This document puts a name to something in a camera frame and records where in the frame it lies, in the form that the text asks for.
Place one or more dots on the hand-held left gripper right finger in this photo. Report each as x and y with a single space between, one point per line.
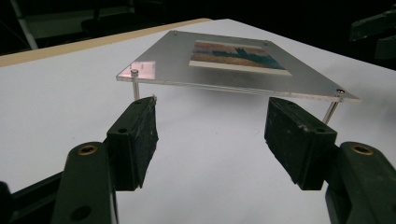
299 143

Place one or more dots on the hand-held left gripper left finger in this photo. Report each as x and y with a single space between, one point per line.
134 140

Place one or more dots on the clear acrylic picture frame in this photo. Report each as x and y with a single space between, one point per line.
174 62

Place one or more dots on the white table cover sheet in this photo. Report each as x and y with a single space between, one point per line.
62 109

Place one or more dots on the white-legged background desk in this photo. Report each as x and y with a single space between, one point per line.
28 34

